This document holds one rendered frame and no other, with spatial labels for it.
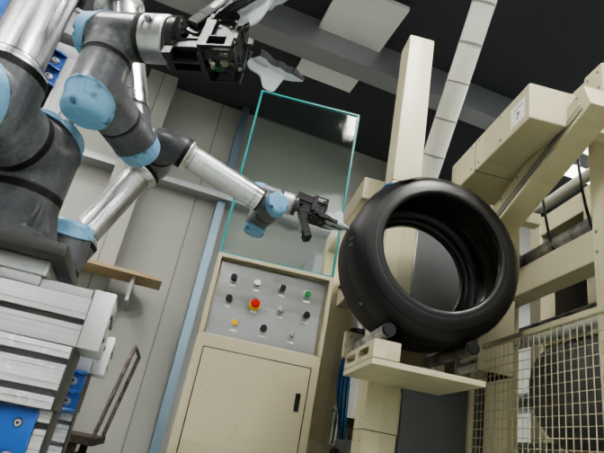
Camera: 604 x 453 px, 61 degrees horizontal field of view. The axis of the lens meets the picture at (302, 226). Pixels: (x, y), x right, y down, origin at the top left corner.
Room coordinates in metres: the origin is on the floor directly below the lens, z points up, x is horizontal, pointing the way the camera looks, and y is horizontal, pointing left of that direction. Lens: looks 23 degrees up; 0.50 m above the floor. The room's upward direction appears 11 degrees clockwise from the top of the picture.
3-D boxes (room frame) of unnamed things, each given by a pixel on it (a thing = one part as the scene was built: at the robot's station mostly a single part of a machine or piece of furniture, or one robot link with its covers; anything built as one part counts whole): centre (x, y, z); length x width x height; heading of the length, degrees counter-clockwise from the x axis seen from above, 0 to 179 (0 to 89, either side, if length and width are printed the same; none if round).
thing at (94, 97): (0.67, 0.34, 0.94); 0.11 x 0.08 x 0.11; 169
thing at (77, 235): (1.30, 0.60, 0.88); 0.13 x 0.12 x 0.14; 22
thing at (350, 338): (1.95, -0.44, 0.90); 0.40 x 0.03 x 0.10; 95
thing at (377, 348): (1.76, -0.31, 0.83); 0.36 x 0.09 x 0.06; 5
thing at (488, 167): (1.67, -0.76, 1.71); 0.61 x 0.25 x 0.15; 5
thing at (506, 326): (2.02, -0.81, 1.05); 0.20 x 0.15 x 0.30; 5
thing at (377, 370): (1.77, -0.45, 0.80); 0.37 x 0.36 x 0.02; 95
